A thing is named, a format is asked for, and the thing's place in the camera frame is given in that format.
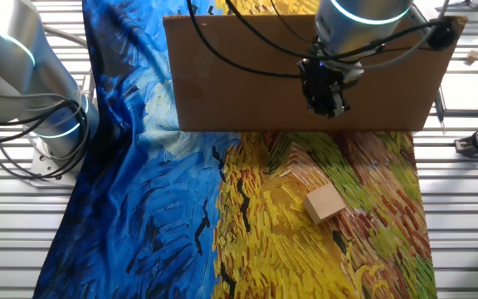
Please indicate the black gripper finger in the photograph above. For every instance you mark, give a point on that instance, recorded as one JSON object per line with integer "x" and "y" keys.
{"x": 322, "y": 109}
{"x": 342, "y": 104}

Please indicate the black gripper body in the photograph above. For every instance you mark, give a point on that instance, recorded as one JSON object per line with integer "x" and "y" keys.
{"x": 318, "y": 79}

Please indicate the light wooden block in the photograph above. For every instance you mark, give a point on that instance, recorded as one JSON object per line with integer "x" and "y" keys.
{"x": 324, "y": 203}

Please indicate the brown cardboard board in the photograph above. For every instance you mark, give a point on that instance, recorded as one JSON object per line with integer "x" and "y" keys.
{"x": 243, "y": 95}

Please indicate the black pen tool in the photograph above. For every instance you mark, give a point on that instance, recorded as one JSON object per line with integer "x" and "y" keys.
{"x": 440, "y": 110}

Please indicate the flat grey metal plate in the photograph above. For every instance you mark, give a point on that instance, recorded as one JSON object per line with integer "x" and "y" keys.
{"x": 463, "y": 93}

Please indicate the small wooden cube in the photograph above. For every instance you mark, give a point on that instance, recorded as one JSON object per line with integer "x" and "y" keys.
{"x": 471, "y": 56}

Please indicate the painted wheat field cloth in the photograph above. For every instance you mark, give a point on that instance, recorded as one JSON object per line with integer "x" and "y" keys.
{"x": 139, "y": 207}

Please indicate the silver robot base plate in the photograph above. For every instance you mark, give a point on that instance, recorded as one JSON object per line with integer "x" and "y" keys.
{"x": 44, "y": 164}

